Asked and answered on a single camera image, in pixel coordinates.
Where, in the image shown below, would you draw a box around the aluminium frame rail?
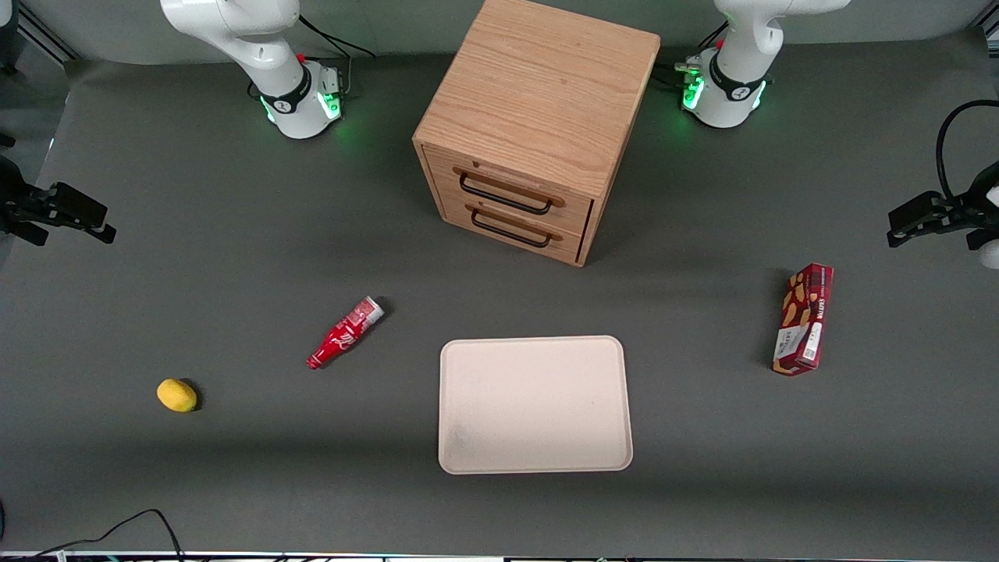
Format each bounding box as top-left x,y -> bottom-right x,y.
16,0 -> 80,63

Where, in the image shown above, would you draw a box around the black right arm base cable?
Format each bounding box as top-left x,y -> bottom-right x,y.
297,14 -> 377,96

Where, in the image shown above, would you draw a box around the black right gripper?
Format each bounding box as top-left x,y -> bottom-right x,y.
0,156 -> 118,245

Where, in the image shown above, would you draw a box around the red cookie box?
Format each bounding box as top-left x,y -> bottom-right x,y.
773,263 -> 834,377

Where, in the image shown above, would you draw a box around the beige plastic tray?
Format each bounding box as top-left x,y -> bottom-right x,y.
439,336 -> 634,475

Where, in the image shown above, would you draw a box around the black arm base cable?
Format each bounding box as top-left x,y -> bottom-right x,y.
297,14 -> 377,96
654,22 -> 731,88

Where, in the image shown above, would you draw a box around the black metal drawer handle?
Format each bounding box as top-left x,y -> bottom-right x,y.
458,173 -> 553,215
470,206 -> 552,249

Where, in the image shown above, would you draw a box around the yellow lemon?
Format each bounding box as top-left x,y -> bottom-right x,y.
156,378 -> 198,413

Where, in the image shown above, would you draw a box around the black left arm base cable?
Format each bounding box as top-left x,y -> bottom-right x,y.
654,22 -> 731,88

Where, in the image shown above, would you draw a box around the black cable at table edge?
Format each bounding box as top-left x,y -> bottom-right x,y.
0,509 -> 185,562

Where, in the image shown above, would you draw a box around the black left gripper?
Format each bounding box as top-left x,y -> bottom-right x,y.
887,160 -> 999,251

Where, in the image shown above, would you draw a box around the wooden drawer front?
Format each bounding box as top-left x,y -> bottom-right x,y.
424,147 -> 595,235
439,194 -> 588,264

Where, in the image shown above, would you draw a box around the red cola bottle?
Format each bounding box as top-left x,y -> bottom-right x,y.
306,296 -> 386,371

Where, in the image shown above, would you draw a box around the wooden two-drawer cabinet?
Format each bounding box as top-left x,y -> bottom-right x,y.
412,0 -> 662,269

